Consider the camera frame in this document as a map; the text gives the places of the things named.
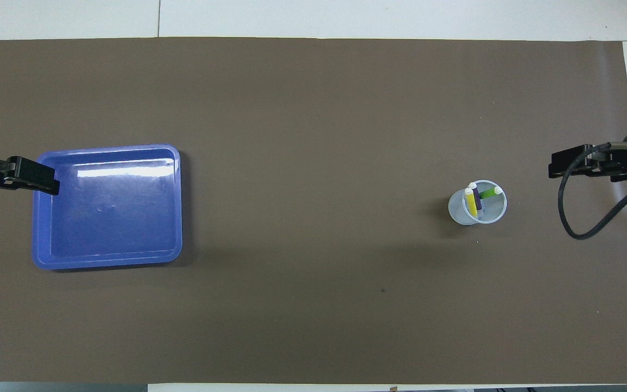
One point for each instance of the translucent plastic cup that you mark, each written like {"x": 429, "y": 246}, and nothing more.
{"x": 458, "y": 212}

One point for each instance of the brown table mat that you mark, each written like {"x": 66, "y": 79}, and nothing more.
{"x": 313, "y": 218}

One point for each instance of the purple pen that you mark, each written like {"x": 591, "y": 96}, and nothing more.
{"x": 477, "y": 197}

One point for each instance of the green pen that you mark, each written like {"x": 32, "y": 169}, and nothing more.
{"x": 489, "y": 193}

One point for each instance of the blue plastic tray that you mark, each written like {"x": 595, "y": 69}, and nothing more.
{"x": 112, "y": 218}

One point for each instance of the yellow pen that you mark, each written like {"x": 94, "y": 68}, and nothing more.
{"x": 472, "y": 204}

